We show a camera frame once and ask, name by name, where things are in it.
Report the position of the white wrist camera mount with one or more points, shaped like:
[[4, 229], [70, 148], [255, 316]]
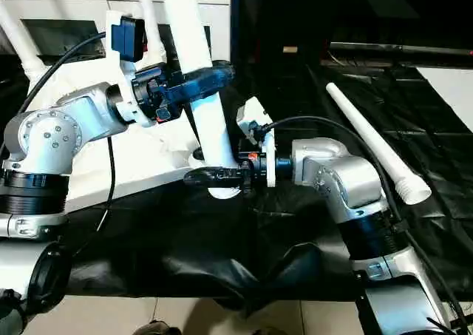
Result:
[[118, 68], [255, 107]]

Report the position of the white flat sheet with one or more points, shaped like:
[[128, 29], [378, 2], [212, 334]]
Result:
[[451, 91]]

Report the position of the white plastic table leg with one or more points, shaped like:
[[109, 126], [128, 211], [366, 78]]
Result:
[[362, 120], [18, 35], [149, 9], [184, 24]]

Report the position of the black case with gold label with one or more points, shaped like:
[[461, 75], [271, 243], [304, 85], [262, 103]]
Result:
[[288, 13]]

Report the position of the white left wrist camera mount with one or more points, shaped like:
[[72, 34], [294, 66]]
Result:
[[118, 68]]

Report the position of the white plastic table top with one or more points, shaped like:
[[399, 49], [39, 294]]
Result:
[[129, 157]]

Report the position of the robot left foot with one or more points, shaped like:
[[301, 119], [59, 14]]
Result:
[[159, 328]]

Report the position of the black long bar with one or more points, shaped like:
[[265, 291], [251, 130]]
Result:
[[406, 48]]

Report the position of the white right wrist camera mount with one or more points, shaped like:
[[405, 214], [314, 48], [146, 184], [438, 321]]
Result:
[[255, 107]]

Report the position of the white cabinet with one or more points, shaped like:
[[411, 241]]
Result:
[[55, 2]]

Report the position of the black mat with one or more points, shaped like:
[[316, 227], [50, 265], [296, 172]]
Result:
[[203, 239]]

